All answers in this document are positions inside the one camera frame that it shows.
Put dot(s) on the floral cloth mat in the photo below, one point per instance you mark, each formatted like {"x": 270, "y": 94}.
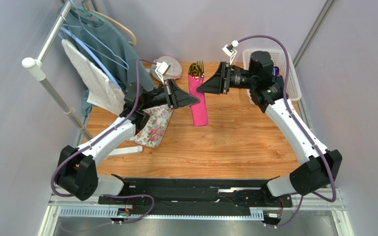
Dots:
{"x": 153, "y": 132}

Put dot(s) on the white mesh laundry pouch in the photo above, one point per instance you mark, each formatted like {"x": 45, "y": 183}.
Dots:
{"x": 175, "y": 71}

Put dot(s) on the white plastic basket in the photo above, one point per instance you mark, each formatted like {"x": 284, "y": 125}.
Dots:
{"x": 279, "y": 60}

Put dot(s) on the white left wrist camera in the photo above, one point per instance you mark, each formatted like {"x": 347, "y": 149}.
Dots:
{"x": 161, "y": 70}

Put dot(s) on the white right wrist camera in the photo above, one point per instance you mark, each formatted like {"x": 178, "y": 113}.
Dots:
{"x": 230, "y": 51}

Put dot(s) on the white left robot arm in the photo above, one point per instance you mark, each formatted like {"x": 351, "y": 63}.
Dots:
{"x": 76, "y": 174}

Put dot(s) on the dark rolled napkin bundle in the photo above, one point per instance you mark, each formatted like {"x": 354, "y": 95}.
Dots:
{"x": 276, "y": 71}

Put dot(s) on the blue clothes hanger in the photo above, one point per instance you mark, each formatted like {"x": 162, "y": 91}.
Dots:
{"x": 102, "y": 44}

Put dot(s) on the wooden clothes hanger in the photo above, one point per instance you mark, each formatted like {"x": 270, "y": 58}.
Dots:
{"x": 92, "y": 7}

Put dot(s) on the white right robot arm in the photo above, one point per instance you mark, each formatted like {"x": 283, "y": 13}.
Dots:
{"x": 319, "y": 166}

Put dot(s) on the iridescent gold spoon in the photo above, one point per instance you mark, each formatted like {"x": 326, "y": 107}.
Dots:
{"x": 193, "y": 71}

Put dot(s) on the iridescent fork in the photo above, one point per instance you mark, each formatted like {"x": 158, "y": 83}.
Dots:
{"x": 201, "y": 70}

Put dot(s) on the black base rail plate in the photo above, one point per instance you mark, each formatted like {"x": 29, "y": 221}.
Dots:
{"x": 196, "y": 197}

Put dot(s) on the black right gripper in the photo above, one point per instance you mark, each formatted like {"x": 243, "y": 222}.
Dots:
{"x": 225, "y": 77}

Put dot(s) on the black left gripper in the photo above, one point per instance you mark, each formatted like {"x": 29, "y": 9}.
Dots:
{"x": 178, "y": 98}

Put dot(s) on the magenta paper napkin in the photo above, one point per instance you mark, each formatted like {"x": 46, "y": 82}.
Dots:
{"x": 199, "y": 110}

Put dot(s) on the metal clothes rack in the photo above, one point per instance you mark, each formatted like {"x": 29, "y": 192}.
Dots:
{"x": 34, "y": 67}

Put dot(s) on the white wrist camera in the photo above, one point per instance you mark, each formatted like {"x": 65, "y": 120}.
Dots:
{"x": 230, "y": 51}
{"x": 161, "y": 70}

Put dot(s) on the white towel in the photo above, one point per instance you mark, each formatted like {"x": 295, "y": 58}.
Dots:
{"x": 102, "y": 92}

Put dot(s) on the teal t-shirt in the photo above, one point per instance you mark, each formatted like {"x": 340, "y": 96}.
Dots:
{"x": 105, "y": 60}

